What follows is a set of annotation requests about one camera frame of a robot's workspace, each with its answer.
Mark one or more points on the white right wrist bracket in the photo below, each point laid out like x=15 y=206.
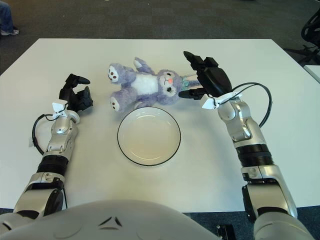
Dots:
x=208 y=103

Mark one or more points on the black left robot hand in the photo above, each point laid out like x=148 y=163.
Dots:
x=71 y=97

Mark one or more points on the black office chair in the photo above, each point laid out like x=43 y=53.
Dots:
x=308 y=30

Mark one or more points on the silver robot torso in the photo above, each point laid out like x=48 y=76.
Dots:
x=112 y=225

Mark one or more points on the white neighbouring table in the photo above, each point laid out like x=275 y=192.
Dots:
x=314 y=71

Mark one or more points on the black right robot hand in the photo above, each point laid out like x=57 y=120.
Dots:
x=215 y=77

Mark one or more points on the white plate black rim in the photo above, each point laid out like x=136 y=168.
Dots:
x=148 y=140

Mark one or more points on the purple plush bunny doll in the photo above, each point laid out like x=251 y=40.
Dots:
x=145 y=85

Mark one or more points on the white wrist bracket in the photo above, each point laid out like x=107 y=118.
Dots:
x=208 y=103
x=58 y=107

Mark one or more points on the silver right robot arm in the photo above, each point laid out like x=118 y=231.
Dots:
x=250 y=130

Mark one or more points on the black device under table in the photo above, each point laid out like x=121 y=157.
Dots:
x=226 y=232

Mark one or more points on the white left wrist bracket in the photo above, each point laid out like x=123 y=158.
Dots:
x=58 y=107

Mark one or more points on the seated person in jeans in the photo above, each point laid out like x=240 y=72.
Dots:
x=5 y=17

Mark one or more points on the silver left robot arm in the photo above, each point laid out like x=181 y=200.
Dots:
x=61 y=140

